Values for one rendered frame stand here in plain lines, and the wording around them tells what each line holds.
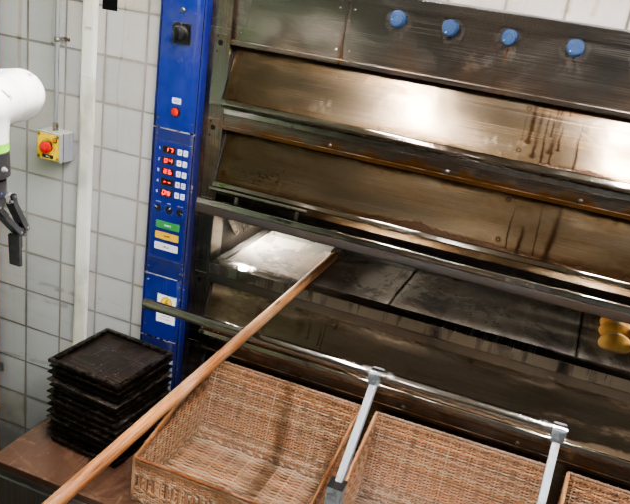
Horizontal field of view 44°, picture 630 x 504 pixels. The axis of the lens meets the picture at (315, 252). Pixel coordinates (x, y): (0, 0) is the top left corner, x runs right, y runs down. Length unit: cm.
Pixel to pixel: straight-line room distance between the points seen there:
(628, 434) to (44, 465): 177
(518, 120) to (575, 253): 40
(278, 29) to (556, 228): 99
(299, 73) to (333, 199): 39
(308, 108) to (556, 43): 71
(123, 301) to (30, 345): 50
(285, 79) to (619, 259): 108
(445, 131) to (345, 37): 40
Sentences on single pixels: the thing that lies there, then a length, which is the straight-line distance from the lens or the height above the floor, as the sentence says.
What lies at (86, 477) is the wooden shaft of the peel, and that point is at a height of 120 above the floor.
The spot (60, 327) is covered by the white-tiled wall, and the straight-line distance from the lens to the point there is 309.
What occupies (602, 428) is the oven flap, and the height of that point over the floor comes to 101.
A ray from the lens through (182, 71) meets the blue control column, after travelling 251.
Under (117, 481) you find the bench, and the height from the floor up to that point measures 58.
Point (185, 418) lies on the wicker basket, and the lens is 268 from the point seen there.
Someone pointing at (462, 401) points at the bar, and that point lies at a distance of 207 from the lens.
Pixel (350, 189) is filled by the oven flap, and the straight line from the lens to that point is 237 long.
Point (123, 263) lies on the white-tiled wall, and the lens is 282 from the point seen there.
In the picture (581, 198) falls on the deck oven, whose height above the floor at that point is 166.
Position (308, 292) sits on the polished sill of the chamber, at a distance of 251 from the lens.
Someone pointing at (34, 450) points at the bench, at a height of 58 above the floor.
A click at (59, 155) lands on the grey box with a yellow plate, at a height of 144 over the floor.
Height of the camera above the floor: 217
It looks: 20 degrees down
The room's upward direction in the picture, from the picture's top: 8 degrees clockwise
